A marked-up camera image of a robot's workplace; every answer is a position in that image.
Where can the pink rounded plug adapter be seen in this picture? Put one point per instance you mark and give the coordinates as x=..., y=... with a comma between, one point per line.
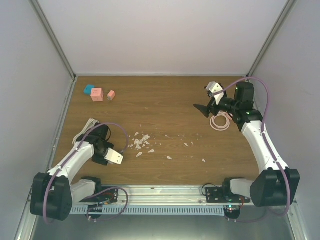
x=111, y=95

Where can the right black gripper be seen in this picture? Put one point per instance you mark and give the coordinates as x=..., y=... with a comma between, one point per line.
x=205, y=110

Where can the aluminium rail frame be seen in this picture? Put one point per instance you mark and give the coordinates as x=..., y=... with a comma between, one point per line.
x=153, y=195

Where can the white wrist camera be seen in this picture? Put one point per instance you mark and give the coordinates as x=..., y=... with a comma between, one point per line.
x=217, y=91
x=113, y=156

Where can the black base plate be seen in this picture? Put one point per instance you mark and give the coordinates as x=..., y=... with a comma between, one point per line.
x=220, y=194
x=109, y=197

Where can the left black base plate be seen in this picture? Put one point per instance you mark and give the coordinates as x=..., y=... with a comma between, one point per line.
x=109, y=197

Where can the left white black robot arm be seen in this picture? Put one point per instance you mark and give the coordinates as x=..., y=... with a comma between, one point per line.
x=53, y=194

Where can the aluminium post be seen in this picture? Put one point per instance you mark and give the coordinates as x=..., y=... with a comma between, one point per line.
x=285, y=12
x=52, y=36

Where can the right aluminium post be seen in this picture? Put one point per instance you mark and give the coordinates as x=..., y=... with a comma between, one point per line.
x=285, y=12

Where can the blue square plug adapter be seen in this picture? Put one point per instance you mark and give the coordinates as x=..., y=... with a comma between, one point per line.
x=88, y=89

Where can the pink cube socket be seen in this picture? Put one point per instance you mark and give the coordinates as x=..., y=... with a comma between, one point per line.
x=97, y=94

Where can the left aluminium post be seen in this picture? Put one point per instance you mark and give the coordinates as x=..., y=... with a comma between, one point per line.
x=52, y=36

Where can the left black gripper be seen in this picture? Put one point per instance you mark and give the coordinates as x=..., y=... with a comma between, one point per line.
x=97, y=160

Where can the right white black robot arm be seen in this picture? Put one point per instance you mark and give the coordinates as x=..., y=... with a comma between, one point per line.
x=276, y=184

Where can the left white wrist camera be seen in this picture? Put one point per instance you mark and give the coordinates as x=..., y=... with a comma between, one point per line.
x=113, y=156

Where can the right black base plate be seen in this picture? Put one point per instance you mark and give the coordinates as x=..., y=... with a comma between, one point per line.
x=220, y=194

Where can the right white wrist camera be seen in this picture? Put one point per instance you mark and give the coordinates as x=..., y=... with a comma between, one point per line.
x=217, y=91

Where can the grey slotted cable duct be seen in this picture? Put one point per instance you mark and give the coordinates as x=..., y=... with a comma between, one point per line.
x=197, y=210

